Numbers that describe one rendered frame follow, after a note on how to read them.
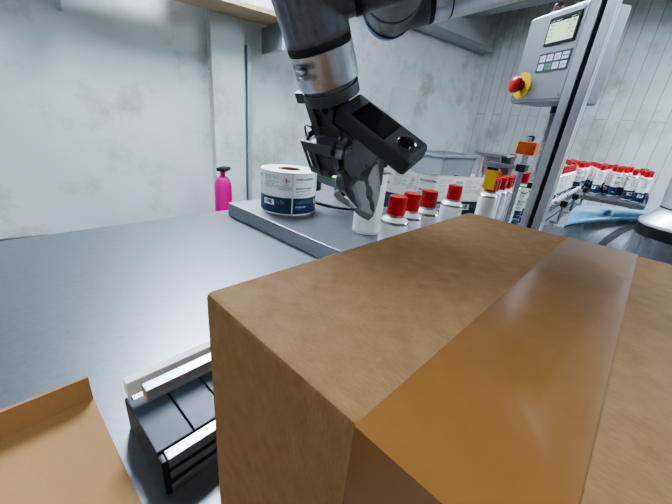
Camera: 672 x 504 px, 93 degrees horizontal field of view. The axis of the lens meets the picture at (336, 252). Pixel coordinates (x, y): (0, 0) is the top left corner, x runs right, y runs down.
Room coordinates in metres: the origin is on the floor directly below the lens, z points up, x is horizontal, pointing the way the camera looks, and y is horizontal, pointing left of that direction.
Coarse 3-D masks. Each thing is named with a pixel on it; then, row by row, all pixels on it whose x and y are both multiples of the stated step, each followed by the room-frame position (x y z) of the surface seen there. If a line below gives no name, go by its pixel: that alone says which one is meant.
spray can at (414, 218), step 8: (408, 192) 0.62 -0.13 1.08; (416, 192) 0.63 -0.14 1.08; (408, 200) 0.61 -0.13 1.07; (416, 200) 0.61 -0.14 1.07; (408, 208) 0.61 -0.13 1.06; (416, 208) 0.61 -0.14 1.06; (408, 216) 0.60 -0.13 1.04; (416, 216) 0.60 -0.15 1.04; (408, 224) 0.60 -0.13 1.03; (416, 224) 0.60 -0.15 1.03
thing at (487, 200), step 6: (498, 180) 0.95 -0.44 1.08; (486, 192) 0.94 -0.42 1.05; (492, 192) 0.93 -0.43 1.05; (480, 198) 0.94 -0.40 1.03; (486, 198) 0.93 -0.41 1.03; (492, 198) 0.92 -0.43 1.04; (480, 204) 0.94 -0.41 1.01; (486, 204) 0.93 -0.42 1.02; (492, 204) 0.92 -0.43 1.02; (480, 210) 0.93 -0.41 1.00; (486, 210) 0.92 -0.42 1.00; (492, 210) 0.93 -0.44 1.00; (486, 216) 0.92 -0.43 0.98; (492, 216) 0.93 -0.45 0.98
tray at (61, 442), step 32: (0, 416) 0.25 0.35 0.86; (32, 416) 0.26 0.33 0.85; (64, 416) 0.28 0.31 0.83; (96, 416) 0.28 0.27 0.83; (0, 448) 0.23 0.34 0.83; (32, 448) 0.23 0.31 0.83; (64, 448) 0.24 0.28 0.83; (96, 448) 0.24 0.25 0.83; (0, 480) 0.20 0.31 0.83; (32, 480) 0.20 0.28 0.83; (64, 480) 0.21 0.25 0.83; (96, 480) 0.21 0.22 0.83; (128, 480) 0.21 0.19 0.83
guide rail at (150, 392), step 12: (204, 360) 0.26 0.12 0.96; (168, 372) 0.24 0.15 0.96; (180, 372) 0.24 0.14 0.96; (192, 372) 0.24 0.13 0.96; (204, 372) 0.25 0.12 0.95; (144, 384) 0.22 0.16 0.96; (156, 384) 0.22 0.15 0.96; (168, 384) 0.23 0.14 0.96; (180, 384) 0.23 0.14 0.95; (144, 396) 0.22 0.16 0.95; (156, 396) 0.22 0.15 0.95
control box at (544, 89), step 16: (544, 16) 0.92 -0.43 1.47; (624, 16) 0.82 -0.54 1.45; (544, 32) 0.90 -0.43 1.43; (528, 48) 0.94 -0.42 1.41; (544, 48) 0.89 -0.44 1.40; (560, 48) 0.84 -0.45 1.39; (608, 48) 0.82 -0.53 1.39; (528, 64) 0.93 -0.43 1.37; (608, 64) 0.82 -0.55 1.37; (528, 80) 0.91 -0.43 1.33; (544, 80) 0.86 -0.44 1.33; (560, 80) 0.82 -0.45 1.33; (512, 96) 0.95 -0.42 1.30; (528, 96) 0.90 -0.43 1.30; (544, 96) 0.85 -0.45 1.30; (560, 96) 0.80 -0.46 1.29; (592, 96) 0.82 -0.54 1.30
